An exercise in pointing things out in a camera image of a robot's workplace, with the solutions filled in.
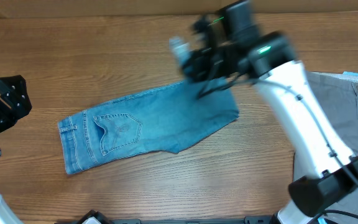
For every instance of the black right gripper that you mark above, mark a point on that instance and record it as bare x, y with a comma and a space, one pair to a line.
198, 66

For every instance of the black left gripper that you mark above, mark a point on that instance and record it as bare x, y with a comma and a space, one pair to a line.
21, 106

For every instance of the light blue denim jeans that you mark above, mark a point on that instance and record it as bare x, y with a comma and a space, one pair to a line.
168, 118

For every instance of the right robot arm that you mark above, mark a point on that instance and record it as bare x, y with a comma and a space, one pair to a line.
329, 167

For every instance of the grey trousers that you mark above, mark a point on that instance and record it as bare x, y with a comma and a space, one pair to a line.
338, 96

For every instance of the light blue garment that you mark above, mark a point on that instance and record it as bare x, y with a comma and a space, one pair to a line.
353, 74

